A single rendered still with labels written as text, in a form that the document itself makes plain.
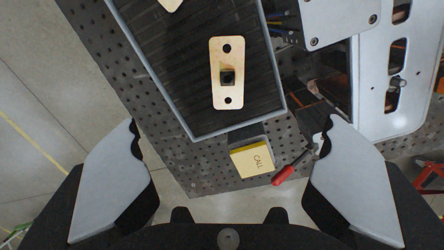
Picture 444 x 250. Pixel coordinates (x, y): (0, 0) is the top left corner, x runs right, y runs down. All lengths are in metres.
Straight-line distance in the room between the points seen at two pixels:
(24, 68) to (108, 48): 1.50
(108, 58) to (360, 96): 0.82
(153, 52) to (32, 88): 2.12
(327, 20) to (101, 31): 0.71
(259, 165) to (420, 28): 0.40
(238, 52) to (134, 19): 0.11
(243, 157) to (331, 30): 0.21
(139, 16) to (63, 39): 1.66
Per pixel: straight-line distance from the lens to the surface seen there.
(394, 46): 0.80
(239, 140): 0.28
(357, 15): 0.30
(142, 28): 0.22
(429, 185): 2.74
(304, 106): 0.51
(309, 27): 0.27
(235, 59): 0.20
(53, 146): 2.66
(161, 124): 0.83
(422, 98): 0.60
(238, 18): 0.20
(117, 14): 0.22
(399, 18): 0.50
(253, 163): 0.28
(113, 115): 1.90
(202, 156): 0.91
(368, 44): 0.45
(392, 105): 0.58
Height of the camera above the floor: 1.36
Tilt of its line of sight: 58 degrees down
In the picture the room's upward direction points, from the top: 177 degrees counter-clockwise
